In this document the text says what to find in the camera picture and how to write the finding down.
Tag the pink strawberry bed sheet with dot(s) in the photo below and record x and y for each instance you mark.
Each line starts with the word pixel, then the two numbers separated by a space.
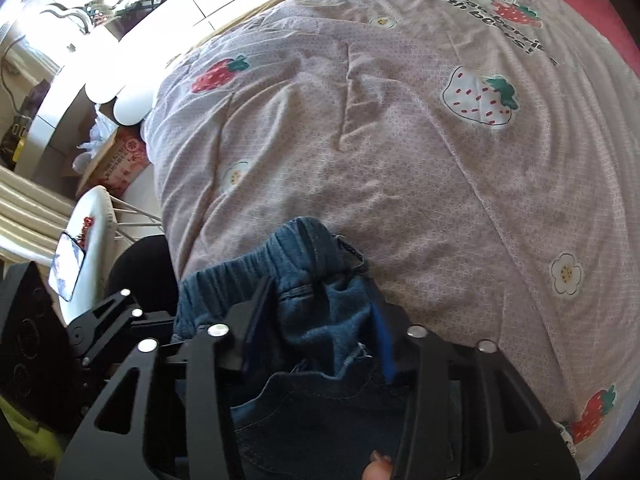
pixel 483 154

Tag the right hand red nails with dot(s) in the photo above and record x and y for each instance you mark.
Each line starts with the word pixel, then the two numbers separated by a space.
pixel 380 467

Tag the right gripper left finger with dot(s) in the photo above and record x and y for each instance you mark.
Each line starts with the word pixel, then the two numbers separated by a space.
pixel 166 412

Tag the pink quilt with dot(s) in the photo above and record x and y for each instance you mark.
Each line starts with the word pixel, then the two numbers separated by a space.
pixel 590 0

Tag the blue denim pants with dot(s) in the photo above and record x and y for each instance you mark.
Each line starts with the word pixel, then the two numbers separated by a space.
pixel 313 402

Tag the pink cardboard box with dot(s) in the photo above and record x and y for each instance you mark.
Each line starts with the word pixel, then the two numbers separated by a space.
pixel 117 164

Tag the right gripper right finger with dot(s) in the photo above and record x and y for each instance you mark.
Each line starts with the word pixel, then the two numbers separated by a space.
pixel 469 413

